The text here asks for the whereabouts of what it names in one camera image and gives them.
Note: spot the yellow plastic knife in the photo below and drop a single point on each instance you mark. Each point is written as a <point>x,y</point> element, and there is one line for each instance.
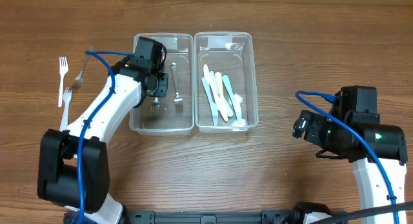
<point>223,107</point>

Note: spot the black handled metal fork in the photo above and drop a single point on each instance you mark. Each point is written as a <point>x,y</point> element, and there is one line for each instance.
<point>154,108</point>

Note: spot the pale blue plastic knife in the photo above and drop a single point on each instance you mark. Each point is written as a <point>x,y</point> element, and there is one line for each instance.
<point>234,98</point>

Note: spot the clear plastic container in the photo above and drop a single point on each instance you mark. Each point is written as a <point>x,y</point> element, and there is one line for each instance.
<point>168,120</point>
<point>224,66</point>

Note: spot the right clear plastic container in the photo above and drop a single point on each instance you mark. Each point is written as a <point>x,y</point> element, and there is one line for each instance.
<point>224,66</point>

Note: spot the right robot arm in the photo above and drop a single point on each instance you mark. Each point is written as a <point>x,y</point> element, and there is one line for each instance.
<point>378,153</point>

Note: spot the white plastic utensil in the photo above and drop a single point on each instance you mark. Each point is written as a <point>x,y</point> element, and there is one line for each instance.
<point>213,88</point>

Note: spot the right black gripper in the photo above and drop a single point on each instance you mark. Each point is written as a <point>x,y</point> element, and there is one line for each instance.
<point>305,128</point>

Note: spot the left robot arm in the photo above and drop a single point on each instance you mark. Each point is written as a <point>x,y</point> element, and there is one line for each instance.
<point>73,161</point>

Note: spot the white plastic fork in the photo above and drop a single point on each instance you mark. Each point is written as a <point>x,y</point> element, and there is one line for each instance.
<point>63,69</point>
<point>67,97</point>

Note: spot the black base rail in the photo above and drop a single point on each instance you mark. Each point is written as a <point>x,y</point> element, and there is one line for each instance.
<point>302,213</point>

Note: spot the light blue plastic knife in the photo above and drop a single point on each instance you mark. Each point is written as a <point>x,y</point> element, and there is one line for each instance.
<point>213,106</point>

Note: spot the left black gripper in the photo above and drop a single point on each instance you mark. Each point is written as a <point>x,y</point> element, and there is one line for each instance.
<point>161,85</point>

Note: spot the metal utensil handle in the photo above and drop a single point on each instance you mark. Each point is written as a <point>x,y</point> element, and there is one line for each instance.
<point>79,79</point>

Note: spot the left clear plastic container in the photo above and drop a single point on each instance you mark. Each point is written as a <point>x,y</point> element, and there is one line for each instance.
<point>168,120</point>

